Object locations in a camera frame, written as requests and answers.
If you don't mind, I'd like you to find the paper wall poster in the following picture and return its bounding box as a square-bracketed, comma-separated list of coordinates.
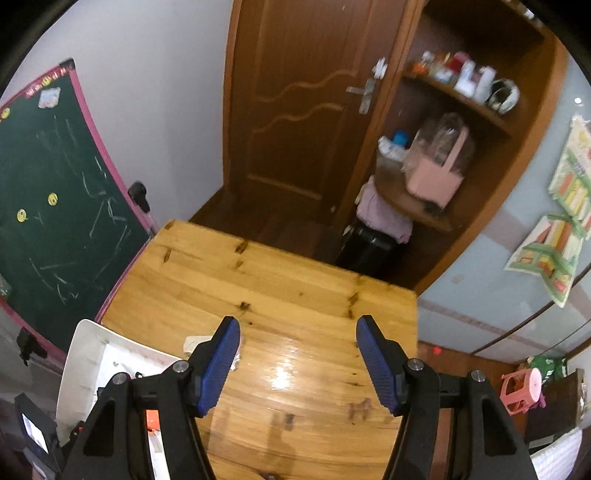
[504, 115, 591, 307]

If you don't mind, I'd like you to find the wooden shelf unit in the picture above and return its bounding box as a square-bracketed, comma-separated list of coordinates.
[338, 1, 566, 293]

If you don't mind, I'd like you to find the pink storage basket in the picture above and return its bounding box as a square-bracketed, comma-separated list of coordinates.
[403, 123, 470, 209]

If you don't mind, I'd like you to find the green chalkboard pink frame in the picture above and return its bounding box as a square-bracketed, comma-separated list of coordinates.
[1, 59, 150, 352]

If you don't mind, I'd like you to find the brown wooden door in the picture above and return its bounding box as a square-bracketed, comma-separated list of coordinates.
[224, 1, 414, 225]

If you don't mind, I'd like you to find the white plastic storage bin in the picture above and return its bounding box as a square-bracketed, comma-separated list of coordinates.
[55, 318, 184, 444]

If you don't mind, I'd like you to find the wooden table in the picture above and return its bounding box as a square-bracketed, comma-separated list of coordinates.
[102, 220, 418, 479]

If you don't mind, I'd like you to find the pink plastic stool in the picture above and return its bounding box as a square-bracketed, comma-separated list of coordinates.
[500, 368, 543, 416]

